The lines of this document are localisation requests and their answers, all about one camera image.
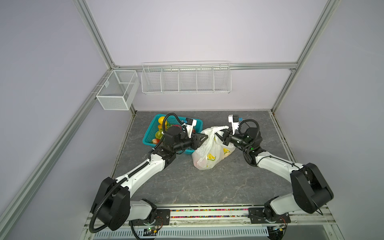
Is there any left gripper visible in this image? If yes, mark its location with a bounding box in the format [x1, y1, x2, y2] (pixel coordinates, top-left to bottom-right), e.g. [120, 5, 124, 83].
[173, 131, 208, 153]

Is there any white plastic bag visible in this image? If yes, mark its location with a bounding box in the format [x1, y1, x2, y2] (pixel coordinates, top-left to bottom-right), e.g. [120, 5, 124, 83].
[192, 126, 236, 170]

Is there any teal plastic basket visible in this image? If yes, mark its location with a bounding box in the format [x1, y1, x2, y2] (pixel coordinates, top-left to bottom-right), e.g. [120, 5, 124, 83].
[142, 114, 203, 155]

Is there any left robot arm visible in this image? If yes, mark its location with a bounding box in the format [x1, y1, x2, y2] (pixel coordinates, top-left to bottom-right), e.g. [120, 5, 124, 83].
[89, 118, 208, 234]

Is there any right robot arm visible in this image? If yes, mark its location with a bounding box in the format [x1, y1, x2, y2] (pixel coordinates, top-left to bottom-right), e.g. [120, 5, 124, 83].
[217, 115, 334, 223]

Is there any yellow fake lemon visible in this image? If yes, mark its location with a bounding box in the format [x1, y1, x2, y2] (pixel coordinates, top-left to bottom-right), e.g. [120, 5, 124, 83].
[158, 116, 167, 125]

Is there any white mesh box basket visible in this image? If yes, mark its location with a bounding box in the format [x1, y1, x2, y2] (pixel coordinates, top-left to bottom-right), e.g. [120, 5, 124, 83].
[96, 70, 140, 111]

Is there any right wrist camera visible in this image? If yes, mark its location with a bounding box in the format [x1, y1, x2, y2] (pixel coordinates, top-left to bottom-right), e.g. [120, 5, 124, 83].
[228, 115, 240, 135]

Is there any white wire shelf basket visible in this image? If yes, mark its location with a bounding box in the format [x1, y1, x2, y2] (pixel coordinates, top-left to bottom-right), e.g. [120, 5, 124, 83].
[141, 61, 232, 94]

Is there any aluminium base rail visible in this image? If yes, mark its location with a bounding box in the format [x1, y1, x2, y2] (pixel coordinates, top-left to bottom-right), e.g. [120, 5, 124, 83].
[80, 204, 345, 240]

